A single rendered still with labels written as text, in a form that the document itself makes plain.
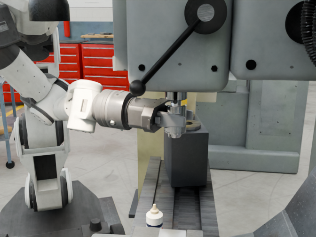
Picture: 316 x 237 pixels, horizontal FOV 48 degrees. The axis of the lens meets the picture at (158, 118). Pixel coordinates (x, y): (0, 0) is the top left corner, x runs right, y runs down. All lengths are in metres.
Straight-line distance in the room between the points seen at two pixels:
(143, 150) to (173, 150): 1.54
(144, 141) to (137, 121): 1.88
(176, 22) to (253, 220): 2.28
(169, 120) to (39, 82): 0.46
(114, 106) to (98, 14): 9.27
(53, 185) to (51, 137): 0.27
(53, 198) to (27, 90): 0.68
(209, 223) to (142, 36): 0.58
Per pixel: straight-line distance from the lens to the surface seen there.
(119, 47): 0.74
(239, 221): 2.76
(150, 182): 1.23
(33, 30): 1.09
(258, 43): 0.64
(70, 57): 5.65
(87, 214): 1.72
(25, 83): 1.05
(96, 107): 0.81
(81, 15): 10.14
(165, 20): 0.64
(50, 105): 1.08
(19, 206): 1.87
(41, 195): 1.61
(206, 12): 0.61
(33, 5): 0.69
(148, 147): 2.66
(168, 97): 0.75
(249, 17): 0.63
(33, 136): 1.41
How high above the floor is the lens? 1.46
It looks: 17 degrees down
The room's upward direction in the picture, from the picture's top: straight up
